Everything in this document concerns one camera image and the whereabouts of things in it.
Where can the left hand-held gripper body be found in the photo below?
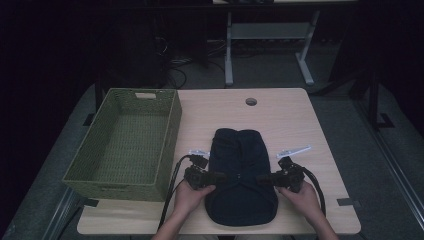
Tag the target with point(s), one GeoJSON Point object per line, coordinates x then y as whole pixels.
{"type": "Point", "coordinates": [198, 175]}

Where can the white metal desk frame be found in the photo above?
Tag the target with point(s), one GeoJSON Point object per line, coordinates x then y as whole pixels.
{"type": "Point", "coordinates": [266, 31]}

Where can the green woven basket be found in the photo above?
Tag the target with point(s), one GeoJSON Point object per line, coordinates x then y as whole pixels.
{"type": "Point", "coordinates": [130, 146]}

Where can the person's right hand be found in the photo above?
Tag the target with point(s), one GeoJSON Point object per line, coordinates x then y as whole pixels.
{"type": "Point", "coordinates": [301, 200]}

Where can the aluminium floor rail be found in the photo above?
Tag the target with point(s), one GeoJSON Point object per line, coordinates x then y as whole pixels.
{"type": "Point", "coordinates": [56, 216]}
{"type": "Point", "coordinates": [393, 156]}

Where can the dark blue garment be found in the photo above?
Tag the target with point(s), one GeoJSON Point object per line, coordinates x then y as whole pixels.
{"type": "Point", "coordinates": [240, 173]}

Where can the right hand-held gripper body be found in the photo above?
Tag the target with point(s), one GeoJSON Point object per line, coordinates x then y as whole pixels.
{"type": "Point", "coordinates": [288, 175]}

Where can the person's left hand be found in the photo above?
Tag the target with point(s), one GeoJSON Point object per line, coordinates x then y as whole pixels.
{"type": "Point", "coordinates": [191, 200]}

